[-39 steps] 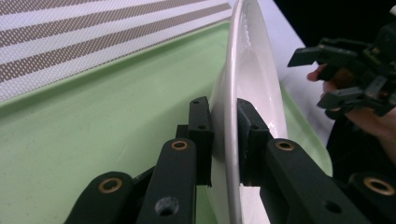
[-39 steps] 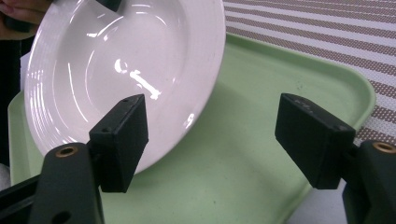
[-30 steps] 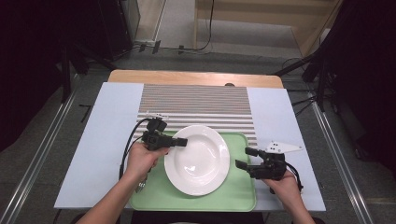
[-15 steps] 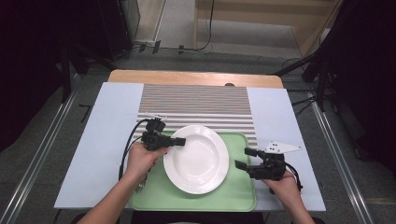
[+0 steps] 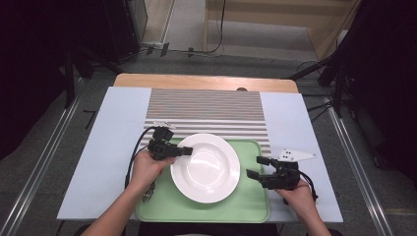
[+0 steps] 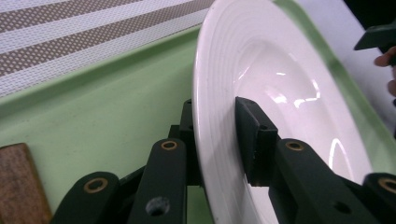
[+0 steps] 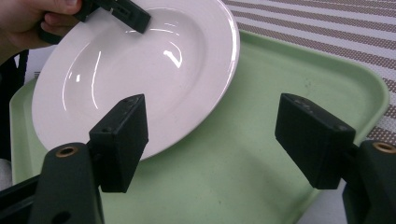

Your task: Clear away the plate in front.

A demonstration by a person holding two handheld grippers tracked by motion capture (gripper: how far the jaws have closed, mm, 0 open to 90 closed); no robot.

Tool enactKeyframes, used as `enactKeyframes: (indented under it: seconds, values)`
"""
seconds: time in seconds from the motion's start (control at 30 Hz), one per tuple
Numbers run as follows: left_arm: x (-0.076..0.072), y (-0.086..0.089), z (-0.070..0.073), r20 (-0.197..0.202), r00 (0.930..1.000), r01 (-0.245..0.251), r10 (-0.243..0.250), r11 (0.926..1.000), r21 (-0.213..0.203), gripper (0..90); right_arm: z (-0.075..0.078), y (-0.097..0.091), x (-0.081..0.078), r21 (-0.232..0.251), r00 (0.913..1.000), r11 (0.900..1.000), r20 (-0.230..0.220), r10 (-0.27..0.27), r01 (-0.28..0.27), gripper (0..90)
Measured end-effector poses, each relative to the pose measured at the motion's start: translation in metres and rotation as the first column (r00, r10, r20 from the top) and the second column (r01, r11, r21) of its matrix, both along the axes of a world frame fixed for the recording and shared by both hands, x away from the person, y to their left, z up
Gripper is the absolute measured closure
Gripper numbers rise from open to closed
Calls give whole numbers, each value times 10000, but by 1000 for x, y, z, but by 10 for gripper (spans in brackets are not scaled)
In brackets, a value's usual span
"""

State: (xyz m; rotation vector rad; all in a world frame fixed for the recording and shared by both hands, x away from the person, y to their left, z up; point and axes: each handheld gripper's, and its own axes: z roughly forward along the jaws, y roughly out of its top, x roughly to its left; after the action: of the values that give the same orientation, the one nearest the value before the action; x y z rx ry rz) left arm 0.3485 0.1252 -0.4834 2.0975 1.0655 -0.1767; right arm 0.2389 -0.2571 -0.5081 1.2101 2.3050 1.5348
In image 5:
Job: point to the small dark knob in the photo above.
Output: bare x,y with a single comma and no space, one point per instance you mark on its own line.
242,88

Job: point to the person's dark clothing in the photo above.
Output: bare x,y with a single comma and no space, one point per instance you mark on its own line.
209,230

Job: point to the pale blue board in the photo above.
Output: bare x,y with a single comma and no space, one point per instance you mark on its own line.
108,131

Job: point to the wooden table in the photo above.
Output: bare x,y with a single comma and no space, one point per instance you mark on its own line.
262,84

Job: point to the white deep plate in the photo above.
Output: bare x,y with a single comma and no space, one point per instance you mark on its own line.
205,168

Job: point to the person's right hand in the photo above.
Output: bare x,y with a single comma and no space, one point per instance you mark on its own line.
298,196

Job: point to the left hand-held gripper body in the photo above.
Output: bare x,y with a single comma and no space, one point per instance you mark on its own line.
162,149

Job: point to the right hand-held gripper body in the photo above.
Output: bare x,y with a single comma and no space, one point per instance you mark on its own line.
282,178

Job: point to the metal floor rail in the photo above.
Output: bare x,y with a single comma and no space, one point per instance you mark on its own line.
357,170
36,170

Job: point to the pale green tray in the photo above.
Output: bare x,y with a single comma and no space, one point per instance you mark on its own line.
249,206

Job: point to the black metal stand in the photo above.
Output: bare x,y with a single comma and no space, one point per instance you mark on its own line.
69,78
337,85

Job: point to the person's left hand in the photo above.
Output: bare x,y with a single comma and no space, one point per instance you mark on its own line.
146,172

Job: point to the striped placemat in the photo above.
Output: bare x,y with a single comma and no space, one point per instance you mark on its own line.
206,105

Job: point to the black cabinet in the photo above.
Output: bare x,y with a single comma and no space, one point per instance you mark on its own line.
124,26

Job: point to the light wooden shelf unit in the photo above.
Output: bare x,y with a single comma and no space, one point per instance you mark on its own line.
295,13

